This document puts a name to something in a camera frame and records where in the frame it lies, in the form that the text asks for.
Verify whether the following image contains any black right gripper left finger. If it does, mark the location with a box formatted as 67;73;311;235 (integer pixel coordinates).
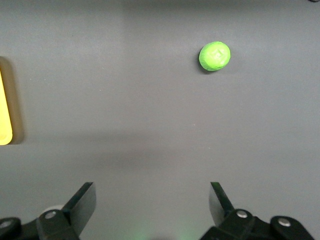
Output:
0;181;97;240

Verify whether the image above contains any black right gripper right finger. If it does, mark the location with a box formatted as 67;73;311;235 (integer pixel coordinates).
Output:
199;181;316;240

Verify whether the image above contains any yellow plastic tray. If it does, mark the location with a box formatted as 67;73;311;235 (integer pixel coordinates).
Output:
0;56;23;146

